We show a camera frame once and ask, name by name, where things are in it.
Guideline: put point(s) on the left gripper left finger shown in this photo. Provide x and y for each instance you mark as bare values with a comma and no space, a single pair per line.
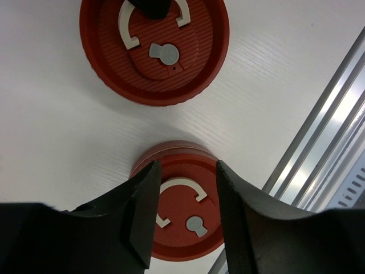
110,234

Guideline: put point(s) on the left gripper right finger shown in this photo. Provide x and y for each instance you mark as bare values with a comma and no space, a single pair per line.
265,235

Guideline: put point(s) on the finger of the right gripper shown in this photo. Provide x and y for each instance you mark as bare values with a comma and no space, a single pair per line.
153,9

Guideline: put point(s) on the red lid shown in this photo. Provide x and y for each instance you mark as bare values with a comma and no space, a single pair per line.
155,62
188,224

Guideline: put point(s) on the aluminium rail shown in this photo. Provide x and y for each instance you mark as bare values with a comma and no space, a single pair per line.
327,147

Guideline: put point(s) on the slotted cable duct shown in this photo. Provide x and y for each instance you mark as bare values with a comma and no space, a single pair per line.
349,191

